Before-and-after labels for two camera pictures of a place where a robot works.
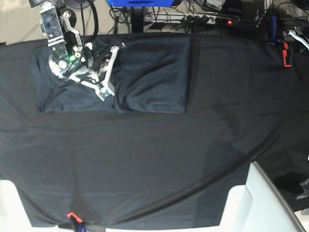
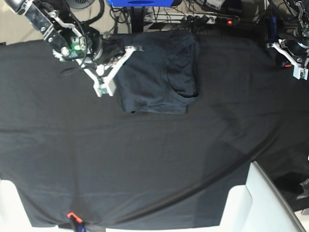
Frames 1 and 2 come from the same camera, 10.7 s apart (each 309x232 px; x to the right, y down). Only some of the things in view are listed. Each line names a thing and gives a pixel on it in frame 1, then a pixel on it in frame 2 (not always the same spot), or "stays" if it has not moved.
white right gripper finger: (299, 38) → (297, 46)
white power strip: (168, 18) stays
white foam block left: (13, 217) stays
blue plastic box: (140, 3) stays
